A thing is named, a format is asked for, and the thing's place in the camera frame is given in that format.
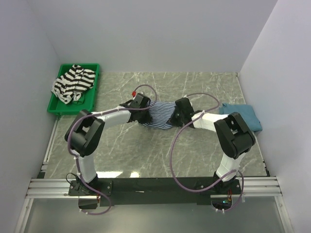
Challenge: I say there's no blue white striped tank top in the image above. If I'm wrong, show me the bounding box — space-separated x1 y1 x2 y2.
141 100 176 130

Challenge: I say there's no black white striped tank top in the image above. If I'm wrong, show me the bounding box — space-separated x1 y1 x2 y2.
51 65 96 105

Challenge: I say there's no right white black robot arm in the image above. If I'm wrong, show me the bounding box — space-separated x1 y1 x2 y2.
169 97 256 194

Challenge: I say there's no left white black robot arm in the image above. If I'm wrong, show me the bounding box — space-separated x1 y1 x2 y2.
65 93 152 195

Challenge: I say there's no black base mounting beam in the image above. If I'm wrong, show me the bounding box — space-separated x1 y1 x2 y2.
68 177 242 209

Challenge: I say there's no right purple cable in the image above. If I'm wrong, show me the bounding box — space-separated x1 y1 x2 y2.
169 93 244 213

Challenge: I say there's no purple cable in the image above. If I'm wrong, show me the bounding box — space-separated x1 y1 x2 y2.
169 93 244 213
67 84 158 216

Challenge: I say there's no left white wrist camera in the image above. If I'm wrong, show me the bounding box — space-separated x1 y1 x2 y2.
132 91 143 98

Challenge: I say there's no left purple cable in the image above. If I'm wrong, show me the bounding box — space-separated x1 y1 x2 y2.
67 84 158 216

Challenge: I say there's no aluminium frame rail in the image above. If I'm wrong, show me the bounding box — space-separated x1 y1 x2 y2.
14 177 294 233

